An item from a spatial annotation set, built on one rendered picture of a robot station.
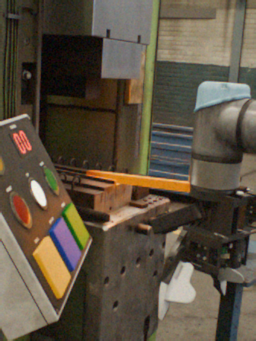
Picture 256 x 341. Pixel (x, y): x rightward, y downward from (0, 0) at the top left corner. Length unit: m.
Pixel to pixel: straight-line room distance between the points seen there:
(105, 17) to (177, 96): 8.48
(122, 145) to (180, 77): 8.05
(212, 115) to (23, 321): 0.38
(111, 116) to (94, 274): 0.56
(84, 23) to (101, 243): 0.53
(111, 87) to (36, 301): 1.05
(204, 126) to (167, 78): 9.11
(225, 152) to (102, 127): 0.99
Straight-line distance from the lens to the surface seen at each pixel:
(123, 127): 1.66
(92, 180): 1.41
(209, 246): 0.74
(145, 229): 1.39
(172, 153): 5.09
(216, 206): 0.75
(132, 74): 1.39
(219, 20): 9.43
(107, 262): 1.30
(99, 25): 1.24
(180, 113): 9.70
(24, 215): 0.74
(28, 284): 0.70
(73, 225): 0.92
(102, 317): 1.36
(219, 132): 0.71
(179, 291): 0.76
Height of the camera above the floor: 1.30
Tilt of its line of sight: 12 degrees down
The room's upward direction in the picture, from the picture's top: 4 degrees clockwise
